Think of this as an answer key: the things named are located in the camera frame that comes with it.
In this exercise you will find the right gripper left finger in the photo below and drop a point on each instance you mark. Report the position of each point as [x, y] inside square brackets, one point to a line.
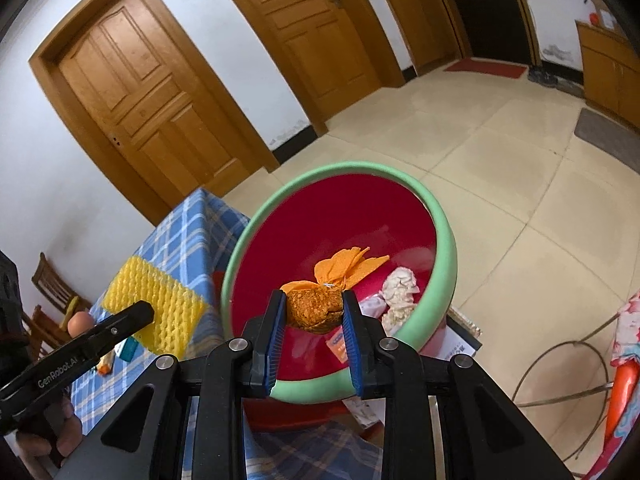
[143, 435]

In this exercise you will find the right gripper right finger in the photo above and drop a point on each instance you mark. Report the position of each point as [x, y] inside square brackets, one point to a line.
[484, 435]

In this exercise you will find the yellow foam fruit net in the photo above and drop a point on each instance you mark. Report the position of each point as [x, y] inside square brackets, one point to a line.
[177, 309]

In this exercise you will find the white tissue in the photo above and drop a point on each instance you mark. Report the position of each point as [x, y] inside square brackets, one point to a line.
[398, 292]

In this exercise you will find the orange snack packet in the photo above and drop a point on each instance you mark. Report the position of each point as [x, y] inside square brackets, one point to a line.
[337, 345]

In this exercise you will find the near wooden chair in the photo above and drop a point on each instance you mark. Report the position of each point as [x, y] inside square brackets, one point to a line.
[43, 333]

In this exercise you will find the large apple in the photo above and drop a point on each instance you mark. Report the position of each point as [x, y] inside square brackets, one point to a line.
[80, 323]

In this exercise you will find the teal and white box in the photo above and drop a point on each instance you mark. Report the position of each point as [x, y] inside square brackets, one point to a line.
[126, 349]

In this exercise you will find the papers under bin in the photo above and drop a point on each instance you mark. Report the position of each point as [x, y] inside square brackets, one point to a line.
[455, 334]

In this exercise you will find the far wooden chair with cushion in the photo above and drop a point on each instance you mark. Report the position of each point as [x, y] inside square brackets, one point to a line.
[52, 287]

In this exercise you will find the floral cloth with orange object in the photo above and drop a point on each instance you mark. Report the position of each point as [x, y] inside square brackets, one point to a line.
[620, 452]

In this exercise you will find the blue plaid tablecloth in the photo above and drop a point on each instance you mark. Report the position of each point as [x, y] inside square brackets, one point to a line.
[192, 243]

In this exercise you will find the red bin with green rim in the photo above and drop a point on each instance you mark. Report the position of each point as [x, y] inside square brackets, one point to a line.
[353, 204]

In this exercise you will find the grey floor mat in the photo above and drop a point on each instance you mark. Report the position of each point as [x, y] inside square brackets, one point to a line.
[609, 136]

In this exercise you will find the left wooden door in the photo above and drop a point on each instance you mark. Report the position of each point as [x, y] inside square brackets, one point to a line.
[144, 104]

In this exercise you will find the wooden door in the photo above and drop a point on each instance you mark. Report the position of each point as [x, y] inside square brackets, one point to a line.
[332, 53]
[144, 104]

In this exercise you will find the shoes by door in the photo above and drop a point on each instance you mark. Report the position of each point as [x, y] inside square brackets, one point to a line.
[539, 75]

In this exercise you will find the red doormat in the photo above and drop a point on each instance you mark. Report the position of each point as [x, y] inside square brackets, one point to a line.
[493, 68]

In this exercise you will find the wooden cabinet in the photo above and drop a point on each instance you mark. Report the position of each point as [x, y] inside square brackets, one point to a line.
[611, 73]

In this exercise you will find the dark entrance door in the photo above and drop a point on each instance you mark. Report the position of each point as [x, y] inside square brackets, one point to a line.
[500, 30]

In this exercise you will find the middle wooden door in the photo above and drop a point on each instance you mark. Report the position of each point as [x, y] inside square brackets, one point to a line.
[332, 53]

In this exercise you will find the low wooden wall panel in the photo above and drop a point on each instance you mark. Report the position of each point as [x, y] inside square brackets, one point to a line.
[426, 29]

